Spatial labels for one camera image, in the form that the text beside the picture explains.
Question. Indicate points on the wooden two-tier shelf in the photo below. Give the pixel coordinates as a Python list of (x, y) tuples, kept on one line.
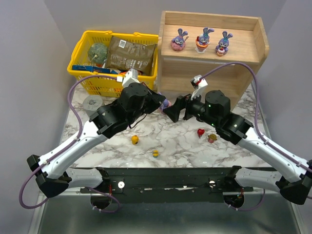
[(230, 73)]

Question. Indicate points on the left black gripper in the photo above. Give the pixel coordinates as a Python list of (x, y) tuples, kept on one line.
[(153, 102)]

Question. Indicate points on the purple bunny with strawberry cake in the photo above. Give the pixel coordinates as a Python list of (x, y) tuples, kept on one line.
[(222, 47)]

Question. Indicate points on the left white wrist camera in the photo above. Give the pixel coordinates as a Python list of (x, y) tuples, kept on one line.
[(127, 81)]

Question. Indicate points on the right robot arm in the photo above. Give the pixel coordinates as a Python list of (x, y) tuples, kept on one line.
[(292, 177)]

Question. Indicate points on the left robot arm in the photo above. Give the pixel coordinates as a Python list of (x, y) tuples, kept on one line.
[(53, 170)]

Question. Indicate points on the yellow duck toy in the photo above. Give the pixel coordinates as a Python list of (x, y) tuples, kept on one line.
[(134, 140)]

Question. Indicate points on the grey cup with print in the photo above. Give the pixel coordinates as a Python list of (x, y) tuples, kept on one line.
[(91, 104)]

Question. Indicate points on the green toy pumpkin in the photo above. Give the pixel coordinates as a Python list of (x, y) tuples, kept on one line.
[(98, 53)]

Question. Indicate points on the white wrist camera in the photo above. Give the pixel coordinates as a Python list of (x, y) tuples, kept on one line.
[(199, 84), (127, 81)]

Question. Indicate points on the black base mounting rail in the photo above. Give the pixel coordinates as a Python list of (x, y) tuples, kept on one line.
[(171, 185)]

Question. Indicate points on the small yellow striped toy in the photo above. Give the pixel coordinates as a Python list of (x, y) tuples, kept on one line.
[(155, 153)]

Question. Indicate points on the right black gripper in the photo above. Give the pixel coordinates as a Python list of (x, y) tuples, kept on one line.
[(185, 107)]

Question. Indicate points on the brown snack bag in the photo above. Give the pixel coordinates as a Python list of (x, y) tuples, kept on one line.
[(124, 55)]

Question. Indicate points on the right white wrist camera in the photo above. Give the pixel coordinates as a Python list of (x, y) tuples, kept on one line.
[(199, 84)]

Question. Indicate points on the olive cupcake bear toy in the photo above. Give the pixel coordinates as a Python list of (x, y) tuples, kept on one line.
[(212, 138)]

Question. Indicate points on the blue box in basket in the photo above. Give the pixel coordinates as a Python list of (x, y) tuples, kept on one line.
[(90, 69)]

